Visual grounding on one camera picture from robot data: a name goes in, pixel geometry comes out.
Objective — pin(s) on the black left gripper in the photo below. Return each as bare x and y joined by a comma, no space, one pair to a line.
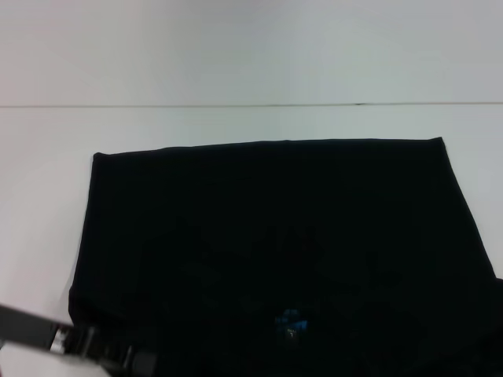
78,341

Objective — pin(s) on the black shirt with white print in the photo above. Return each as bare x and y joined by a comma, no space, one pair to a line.
275,235

